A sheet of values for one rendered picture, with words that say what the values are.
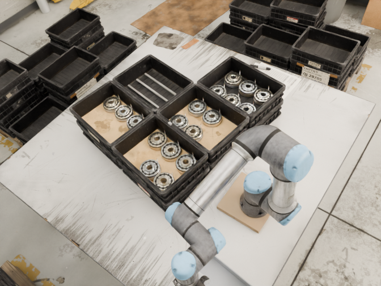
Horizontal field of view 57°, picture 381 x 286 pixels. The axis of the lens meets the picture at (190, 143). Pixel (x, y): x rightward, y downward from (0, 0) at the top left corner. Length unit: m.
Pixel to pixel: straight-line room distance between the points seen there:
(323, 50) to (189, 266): 2.20
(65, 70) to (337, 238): 2.37
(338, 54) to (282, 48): 0.46
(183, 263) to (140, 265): 0.63
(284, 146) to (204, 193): 0.30
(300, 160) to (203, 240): 0.39
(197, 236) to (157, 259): 0.58
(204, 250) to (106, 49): 2.47
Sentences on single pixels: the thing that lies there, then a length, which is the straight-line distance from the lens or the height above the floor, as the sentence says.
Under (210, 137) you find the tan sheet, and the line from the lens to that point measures 1.84.
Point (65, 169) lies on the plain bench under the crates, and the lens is 2.10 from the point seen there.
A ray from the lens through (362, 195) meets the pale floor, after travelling 2.75.
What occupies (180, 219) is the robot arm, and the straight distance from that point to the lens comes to 1.18.
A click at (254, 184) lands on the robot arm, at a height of 0.95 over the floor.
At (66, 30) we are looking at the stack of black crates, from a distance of 3.51.
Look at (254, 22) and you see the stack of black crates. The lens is 3.37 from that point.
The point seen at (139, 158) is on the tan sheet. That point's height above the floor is 0.83.
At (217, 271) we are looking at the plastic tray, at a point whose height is 0.70.
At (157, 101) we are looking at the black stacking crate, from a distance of 2.07.
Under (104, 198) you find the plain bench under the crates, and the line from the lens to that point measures 1.91.
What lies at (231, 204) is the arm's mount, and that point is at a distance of 1.75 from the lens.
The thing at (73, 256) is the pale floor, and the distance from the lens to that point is 2.64.
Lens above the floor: 2.29
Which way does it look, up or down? 53 degrees down
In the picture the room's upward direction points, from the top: 9 degrees counter-clockwise
